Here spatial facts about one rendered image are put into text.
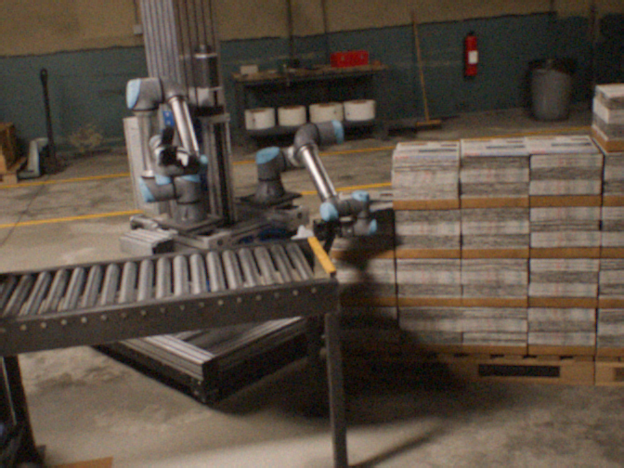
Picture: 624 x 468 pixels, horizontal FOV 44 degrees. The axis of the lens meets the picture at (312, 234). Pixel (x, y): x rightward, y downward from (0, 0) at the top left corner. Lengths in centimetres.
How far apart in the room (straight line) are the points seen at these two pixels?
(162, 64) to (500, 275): 181
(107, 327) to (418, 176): 147
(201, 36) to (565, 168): 172
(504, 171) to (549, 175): 18
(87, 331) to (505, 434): 171
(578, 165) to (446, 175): 54
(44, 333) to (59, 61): 740
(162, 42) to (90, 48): 621
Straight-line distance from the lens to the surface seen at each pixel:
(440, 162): 337
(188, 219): 351
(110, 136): 1001
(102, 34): 990
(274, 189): 381
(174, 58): 369
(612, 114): 340
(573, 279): 357
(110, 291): 288
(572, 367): 373
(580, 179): 344
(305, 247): 320
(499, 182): 341
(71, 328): 274
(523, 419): 348
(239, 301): 270
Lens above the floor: 176
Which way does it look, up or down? 17 degrees down
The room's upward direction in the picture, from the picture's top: 4 degrees counter-clockwise
